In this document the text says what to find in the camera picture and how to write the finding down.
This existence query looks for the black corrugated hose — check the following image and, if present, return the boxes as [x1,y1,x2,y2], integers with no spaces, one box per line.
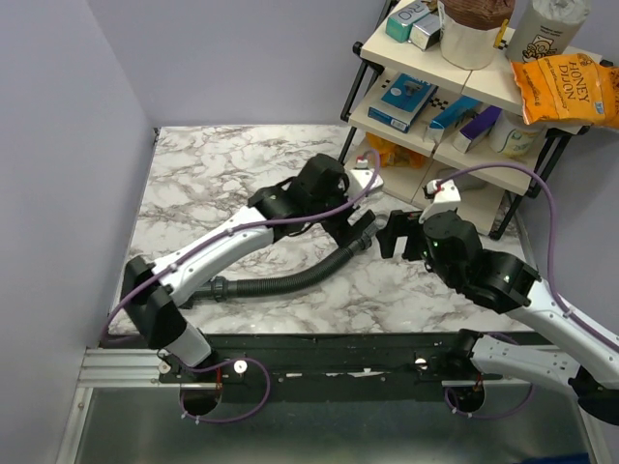
[200,234,378,305]

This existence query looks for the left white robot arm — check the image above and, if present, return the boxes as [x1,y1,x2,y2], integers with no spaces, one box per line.
[117,154,383,382]

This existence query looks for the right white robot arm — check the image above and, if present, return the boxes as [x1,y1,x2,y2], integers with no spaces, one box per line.
[377,211,618,424]

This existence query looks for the orange snack bag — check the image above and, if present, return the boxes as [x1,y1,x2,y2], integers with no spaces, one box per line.
[365,132,426,169]

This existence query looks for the cream tiered shelf rack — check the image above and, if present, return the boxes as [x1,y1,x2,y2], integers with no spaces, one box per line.
[336,0,608,242]

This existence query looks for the blue product box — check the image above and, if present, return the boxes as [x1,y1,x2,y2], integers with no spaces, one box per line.
[368,72,438,133]

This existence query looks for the purple white carton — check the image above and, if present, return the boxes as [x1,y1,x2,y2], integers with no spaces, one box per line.
[452,106,502,154]

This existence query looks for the blue white carton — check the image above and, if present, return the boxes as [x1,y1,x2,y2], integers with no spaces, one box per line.
[424,96,481,145]

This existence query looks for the white round container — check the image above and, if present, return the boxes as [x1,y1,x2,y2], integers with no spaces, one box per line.
[488,110,545,158]

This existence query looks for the silver small box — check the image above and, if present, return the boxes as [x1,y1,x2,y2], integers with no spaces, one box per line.
[409,14,441,50]

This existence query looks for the teal green box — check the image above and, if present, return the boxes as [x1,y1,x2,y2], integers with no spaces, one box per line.
[385,1,430,43]

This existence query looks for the orange honey dijon chip bag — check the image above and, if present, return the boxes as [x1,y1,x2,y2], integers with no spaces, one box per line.
[511,53,618,130]

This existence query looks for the white tub brown lid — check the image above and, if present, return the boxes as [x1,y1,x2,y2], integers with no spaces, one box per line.
[437,0,516,71]

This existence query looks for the grey cylindrical canister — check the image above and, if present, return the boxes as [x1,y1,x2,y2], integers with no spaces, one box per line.
[506,0,592,63]

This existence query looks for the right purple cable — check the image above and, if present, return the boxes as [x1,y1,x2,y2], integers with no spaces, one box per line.
[425,162,619,421]

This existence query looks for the aluminium frame rail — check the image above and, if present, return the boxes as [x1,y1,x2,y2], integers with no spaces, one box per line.
[76,343,592,388]

